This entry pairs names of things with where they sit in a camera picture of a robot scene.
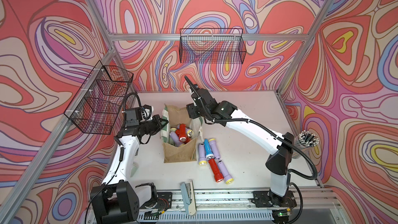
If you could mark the black wire basket wall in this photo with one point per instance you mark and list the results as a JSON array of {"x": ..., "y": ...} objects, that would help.
[
  {"x": 96, "y": 106},
  {"x": 212, "y": 45}
]

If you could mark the long purple flashlight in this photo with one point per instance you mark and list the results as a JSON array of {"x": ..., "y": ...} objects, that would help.
[{"x": 228, "y": 178}]

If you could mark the black wire basket back wall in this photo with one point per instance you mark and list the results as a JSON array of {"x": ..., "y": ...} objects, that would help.
[{"x": 212, "y": 45}]

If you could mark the red flashlight top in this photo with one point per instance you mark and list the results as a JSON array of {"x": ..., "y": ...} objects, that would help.
[{"x": 182, "y": 137}]

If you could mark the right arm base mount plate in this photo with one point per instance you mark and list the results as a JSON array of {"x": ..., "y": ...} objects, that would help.
[{"x": 264, "y": 200}]

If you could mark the blue beige stapler tool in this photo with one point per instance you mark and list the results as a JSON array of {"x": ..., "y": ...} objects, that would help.
[{"x": 188, "y": 197}]

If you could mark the black wire basket left wall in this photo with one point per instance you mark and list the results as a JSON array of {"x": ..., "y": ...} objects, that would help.
[{"x": 96, "y": 106}]

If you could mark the red flashlight bottom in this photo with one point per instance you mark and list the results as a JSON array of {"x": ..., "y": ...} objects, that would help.
[{"x": 215, "y": 170}]

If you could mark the metal cup of pencils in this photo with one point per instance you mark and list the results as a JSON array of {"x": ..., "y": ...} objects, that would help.
[{"x": 306, "y": 140}]

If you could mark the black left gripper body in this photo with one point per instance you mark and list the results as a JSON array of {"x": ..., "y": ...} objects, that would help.
[{"x": 151, "y": 127}]

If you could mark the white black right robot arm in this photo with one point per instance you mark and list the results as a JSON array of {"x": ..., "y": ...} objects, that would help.
[{"x": 279, "y": 146}]

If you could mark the blue flashlight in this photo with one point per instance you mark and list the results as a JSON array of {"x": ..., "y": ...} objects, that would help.
[{"x": 208, "y": 152}]

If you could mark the burlap tote bag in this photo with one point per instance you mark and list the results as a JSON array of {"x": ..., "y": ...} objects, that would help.
[{"x": 187, "y": 152}]

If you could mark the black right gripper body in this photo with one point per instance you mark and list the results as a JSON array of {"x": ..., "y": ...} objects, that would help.
[{"x": 195, "y": 112}]

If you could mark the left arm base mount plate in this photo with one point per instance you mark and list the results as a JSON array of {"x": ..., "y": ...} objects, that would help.
[{"x": 164, "y": 201}]

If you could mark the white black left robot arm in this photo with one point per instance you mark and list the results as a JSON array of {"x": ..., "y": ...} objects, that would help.
[{"x": 116, "y": 201}]

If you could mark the red flashlight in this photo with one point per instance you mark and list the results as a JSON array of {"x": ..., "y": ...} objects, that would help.
[
  {"x": 215, "y": 170},
  {"x": 183, "y": 131},
  {"x": 182, "y": 137}
]

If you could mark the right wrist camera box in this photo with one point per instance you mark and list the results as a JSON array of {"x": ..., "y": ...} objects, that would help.
[{"x": 202, "y": 97}]

